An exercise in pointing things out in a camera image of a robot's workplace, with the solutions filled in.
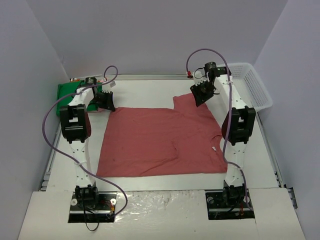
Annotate red t shirt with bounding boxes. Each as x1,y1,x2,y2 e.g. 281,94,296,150
97,93,227,178

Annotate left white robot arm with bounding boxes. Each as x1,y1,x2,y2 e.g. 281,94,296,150
59,77,116,209

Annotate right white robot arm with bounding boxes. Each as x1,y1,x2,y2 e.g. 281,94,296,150
186,61,256,209

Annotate pink folded t shirt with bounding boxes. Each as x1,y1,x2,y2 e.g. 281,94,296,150
96,79,104,112

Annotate green folded t shirt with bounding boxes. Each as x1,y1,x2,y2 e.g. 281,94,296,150
55,79,103,117

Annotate white plastic basket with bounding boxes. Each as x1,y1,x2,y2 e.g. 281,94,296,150
214,62,273,113

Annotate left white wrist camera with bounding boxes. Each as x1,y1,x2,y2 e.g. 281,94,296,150
101,80,116,93

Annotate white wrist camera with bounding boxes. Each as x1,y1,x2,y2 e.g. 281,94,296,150
193,68,207,86
101,80,116,93

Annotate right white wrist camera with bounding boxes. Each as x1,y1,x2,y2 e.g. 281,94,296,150
193,68,207,86

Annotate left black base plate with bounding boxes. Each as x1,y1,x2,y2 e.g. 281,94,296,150
68,192,117,223

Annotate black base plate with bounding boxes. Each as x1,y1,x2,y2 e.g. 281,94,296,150
205,190,255,221
68,192,117,223

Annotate thin black cable loop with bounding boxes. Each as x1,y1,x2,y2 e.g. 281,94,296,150
83,209,100,232

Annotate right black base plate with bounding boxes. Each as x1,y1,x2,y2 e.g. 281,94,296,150
205,190,255,221

